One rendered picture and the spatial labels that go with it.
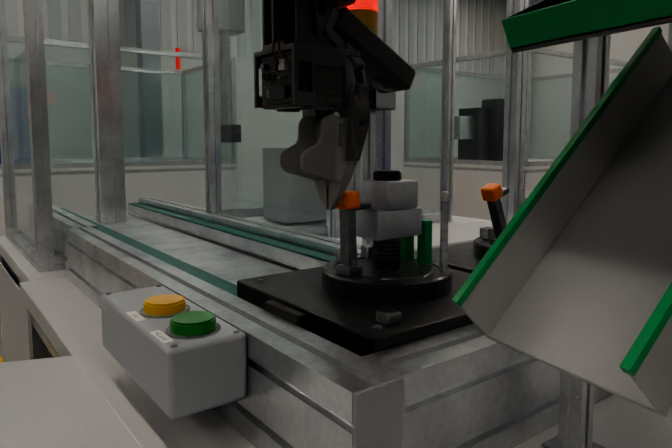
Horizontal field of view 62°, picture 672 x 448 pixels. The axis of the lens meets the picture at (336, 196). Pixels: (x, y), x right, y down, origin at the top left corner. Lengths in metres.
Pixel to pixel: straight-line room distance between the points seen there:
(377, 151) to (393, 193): 0.25
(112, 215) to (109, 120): 0.24
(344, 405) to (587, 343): 0.16
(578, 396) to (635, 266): 0.17
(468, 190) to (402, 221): 5.31
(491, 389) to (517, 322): 0.11
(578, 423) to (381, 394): 0.20
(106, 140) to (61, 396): 0.95
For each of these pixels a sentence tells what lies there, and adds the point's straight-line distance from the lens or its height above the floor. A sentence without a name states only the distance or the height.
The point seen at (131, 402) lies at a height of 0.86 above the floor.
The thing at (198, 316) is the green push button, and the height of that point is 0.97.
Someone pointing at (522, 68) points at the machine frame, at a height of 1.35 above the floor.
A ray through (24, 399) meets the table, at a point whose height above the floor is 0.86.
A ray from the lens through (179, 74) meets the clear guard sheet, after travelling 1.92.
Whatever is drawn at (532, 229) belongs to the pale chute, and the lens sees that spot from 0.43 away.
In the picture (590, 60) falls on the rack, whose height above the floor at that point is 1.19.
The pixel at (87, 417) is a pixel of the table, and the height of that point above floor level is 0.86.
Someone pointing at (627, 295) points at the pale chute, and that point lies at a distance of 0.39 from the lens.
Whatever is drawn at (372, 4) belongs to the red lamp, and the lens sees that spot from 0.82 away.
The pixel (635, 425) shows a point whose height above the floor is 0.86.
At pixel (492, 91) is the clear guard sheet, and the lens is 5.76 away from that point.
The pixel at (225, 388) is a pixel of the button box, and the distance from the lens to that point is 0.51.
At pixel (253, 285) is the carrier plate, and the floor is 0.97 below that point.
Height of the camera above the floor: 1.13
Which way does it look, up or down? 5 degrees down
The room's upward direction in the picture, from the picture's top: straight up
